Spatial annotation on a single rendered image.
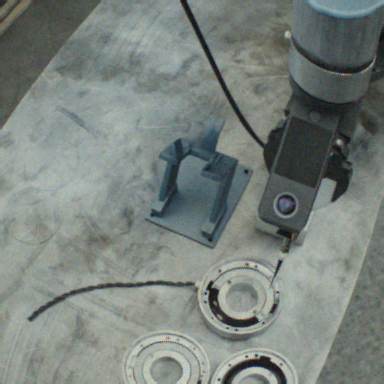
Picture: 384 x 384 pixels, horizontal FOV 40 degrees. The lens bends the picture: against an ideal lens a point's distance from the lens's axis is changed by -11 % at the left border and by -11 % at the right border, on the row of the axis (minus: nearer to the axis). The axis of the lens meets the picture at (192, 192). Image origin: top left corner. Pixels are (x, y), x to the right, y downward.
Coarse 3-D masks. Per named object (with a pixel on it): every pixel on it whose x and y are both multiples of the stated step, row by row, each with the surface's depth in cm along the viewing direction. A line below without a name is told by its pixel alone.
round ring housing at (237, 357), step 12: (252, 348) 63; (228, 360) 63; (240, 360) 64; (276, 360) 64; (288, 360) 62; (216, 372) 62; (240, 372) 63; (252, 372) 63; (264, 372) 63; (288, 372) 63
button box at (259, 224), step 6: (258, 216) 73; (312, 216) 72; (258, 222) 74; (264, 222) 73; (258, 228) 75; (264, 228) 75; (270, 228) 74; (276, 228) 73; (306, 228) 71; (276, 234) 75; (300, 234) 72; (306, 234) 73; (300, 240) 73
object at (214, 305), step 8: (208, 288) 69; (216, 288) 69; (208, 296) 68; (216, 296) 68; (216, 304) 68; (264, 304) 68; (272, 304) 68; (216, 312) 67; (272, 312) 67; (224, 320) 67; (232, 320) 67; (240, 320) 67; (248, 320) 67; (256, 320) 67
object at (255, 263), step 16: (240, 256) 70; (256, 256) 69; (208, 272) 69; (224, 272) 70; (272, 272) 69; (224, 288) 69; (240, 288) 71; (256, 288) 69; (272, 288) 69; (208, 304) 68; (224, 304) 68; (256, 304) 68; (208, 320) 66; (272, 320) 65; (240, 336) 66
